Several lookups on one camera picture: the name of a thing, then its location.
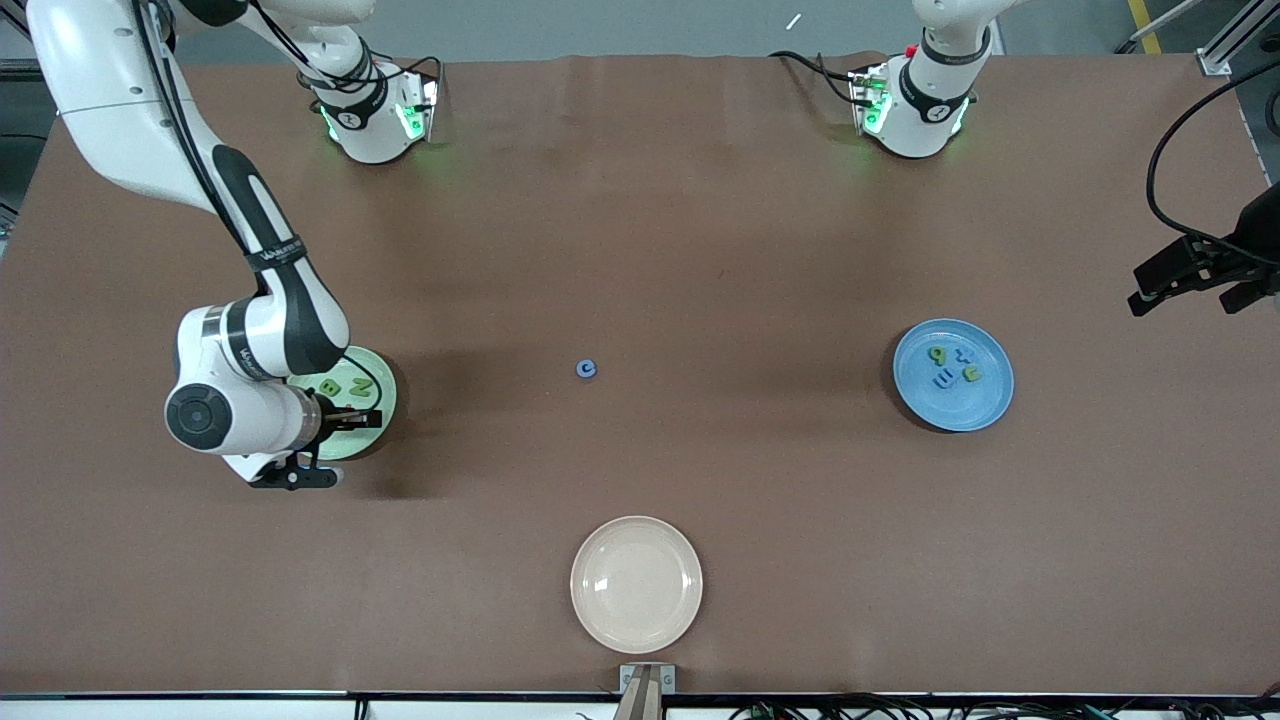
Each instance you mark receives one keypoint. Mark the grey camera pole bracket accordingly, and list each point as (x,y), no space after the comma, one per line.
(645,690)

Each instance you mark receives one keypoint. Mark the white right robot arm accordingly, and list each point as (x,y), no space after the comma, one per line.
(110,100)

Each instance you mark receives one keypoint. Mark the grey aluminium frame profile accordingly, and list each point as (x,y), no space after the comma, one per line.
(1225,55)

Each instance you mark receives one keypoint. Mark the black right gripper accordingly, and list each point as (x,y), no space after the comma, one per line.
(331,416)

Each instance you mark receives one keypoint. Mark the green plate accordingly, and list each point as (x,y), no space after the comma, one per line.
(385,395)

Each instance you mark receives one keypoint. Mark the beige plate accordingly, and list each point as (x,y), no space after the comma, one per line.
(636,585)

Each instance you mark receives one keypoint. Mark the blue foam letter C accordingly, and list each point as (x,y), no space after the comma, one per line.
(580,370)

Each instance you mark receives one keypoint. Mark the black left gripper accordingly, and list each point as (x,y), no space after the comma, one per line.
(1236,262)

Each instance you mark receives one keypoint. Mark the green foam letter N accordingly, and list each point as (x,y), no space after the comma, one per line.
(360,388)

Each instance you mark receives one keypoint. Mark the brown table mat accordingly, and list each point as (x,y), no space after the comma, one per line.
(640,250)

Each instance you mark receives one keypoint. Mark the green foam letter B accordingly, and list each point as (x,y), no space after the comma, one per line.
(330,385)

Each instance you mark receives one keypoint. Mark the blue plate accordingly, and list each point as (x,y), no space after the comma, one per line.
(975,405)

